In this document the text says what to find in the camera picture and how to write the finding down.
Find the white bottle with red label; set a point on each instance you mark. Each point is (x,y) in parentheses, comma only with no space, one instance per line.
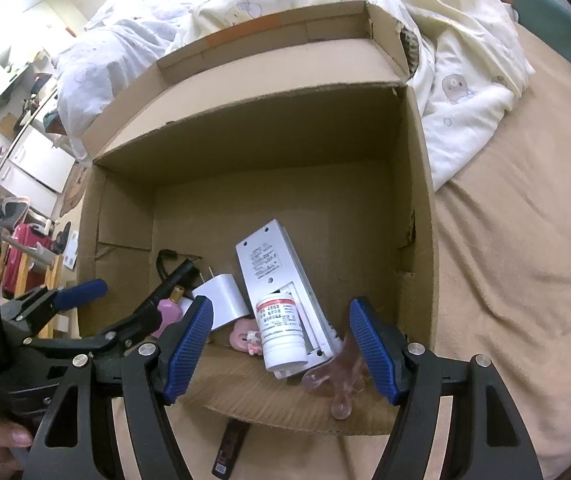
(280,332)

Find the brown floor mat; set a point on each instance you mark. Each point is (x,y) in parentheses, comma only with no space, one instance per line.
(72,187)

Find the white remote control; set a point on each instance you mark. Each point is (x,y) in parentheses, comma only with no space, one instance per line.
(270,260)

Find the pink round toy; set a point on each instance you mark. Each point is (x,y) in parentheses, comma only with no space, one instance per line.
(245,337)

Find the black lighter with red label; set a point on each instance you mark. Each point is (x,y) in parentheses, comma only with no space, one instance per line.
(229,447)

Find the white printed quilt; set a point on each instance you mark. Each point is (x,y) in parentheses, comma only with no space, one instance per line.
(465,75)

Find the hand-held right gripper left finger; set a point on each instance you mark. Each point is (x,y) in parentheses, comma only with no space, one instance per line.
(185,345)

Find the tan bed sheet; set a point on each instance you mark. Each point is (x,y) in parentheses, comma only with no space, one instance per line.
(505,310)

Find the pink perfume bottle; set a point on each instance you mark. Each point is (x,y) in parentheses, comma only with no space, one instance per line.
(168,312)

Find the white kitchen cabinet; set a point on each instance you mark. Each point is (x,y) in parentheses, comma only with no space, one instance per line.
(35,165)

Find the white charger plug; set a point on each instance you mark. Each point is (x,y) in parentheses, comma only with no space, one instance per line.
(220,300)

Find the clear pink plastic clip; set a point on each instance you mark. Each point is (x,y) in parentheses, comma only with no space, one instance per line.
(338,380)

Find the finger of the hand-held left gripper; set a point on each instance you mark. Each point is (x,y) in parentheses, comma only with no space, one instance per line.
(115,335)
(82,291)

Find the red bag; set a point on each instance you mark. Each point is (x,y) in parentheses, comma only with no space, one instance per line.
(20,255)

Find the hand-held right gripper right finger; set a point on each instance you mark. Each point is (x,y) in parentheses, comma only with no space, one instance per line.
(373,350)

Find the brown cardboard box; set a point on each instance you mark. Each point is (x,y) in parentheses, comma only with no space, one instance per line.
(265,150)

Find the green headboard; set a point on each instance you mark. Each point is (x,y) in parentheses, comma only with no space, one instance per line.
(545,15)

